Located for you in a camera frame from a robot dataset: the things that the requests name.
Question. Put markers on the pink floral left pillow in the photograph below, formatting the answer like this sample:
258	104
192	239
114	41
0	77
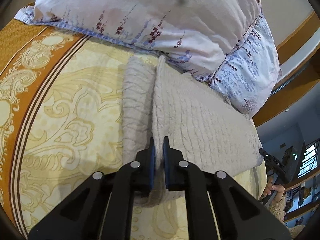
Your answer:
195	35

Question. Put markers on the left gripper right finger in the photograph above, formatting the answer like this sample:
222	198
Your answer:
217	206

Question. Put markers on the right hand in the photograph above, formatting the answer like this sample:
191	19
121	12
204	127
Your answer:
273	188

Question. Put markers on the wooden shelf unit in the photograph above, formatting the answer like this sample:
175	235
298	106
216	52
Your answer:
302	195

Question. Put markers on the blue floral right pillow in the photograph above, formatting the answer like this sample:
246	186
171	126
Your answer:
248	75

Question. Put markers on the wooden headboard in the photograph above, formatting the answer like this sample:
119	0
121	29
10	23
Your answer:
298	53

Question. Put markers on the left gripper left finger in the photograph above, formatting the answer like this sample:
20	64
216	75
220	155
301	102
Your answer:
101	207

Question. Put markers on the window with blue light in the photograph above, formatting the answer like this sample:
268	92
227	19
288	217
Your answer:
310	160

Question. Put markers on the beige cable-knit sweater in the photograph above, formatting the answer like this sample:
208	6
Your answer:
160	102

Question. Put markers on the yellow patterned bed sheet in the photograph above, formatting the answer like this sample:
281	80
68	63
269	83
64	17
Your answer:
61	116

